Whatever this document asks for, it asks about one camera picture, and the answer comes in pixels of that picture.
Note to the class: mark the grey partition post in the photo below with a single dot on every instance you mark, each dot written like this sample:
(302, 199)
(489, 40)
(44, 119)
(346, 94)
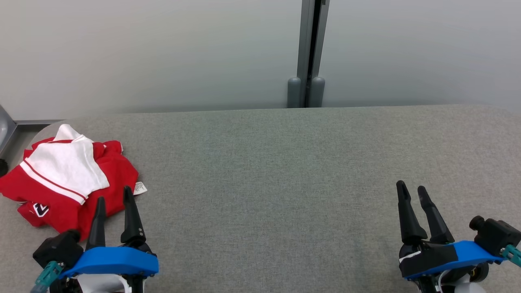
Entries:
(311, 40)

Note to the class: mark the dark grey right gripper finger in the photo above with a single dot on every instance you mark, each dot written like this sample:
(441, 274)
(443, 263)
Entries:
(437, 226)
(409, 221)

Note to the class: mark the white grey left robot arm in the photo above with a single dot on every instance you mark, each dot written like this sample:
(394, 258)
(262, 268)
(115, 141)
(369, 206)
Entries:
(99, 285)

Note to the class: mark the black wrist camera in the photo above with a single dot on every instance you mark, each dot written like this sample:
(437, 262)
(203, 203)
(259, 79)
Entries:
(496, 236)
(59, 248)

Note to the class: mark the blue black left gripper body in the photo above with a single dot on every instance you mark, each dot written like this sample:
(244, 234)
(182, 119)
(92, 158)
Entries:
(114, 260)

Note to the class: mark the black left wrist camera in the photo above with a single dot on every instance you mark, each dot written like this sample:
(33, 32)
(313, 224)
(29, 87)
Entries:
(59, 248)

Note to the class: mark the red shirt with white sleeves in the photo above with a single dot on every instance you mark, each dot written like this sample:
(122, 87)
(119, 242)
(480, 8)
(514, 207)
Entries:
(65, 167)

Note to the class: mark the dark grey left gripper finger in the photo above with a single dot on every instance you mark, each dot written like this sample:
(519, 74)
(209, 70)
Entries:
(132, 224)
(97, 228)

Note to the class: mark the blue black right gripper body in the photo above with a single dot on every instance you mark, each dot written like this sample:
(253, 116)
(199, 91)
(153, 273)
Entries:
(431, 258)

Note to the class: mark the grey metal table leg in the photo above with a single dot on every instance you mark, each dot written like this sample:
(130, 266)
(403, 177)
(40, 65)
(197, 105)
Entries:
(6, 130)

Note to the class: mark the black caster wheel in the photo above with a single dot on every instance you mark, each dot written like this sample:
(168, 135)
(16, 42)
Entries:
(3, 167)

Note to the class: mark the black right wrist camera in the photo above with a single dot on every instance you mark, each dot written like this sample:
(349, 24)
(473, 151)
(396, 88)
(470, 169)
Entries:
(496, 236)

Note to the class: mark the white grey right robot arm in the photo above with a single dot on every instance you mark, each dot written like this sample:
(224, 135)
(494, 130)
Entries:
(468, 288)

